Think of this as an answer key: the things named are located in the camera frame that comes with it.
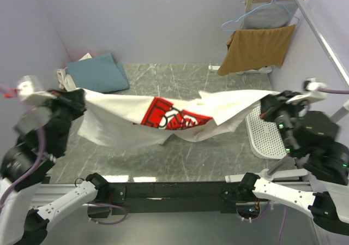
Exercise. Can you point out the folded teal t-shirt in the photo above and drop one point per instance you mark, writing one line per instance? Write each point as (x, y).
(100, 74)

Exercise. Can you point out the white perforated plastic basket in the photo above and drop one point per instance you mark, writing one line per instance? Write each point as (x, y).
(264, 137)

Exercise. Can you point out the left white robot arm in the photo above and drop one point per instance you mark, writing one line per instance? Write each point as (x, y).
(30, 206)

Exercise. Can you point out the white t-shirt red print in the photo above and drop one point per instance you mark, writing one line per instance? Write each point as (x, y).
(128, 121)

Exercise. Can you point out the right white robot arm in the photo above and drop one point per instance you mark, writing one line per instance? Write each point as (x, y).
(311, 136)

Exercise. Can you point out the light blue wire hanger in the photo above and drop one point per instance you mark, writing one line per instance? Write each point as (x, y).
(290, 5)

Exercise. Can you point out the folded cream t-shirt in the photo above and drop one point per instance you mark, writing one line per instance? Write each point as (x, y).
(65, 80)

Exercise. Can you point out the brown t-shirt on rack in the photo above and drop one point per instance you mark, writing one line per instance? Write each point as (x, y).
(252, 49)

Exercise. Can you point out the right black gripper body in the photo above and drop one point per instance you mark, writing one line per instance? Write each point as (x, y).
(281, 109)

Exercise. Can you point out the grey garment on rack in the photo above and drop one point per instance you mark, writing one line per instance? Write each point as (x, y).
(266, 17)

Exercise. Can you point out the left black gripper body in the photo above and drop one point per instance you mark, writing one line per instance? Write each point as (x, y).
(66, 109)

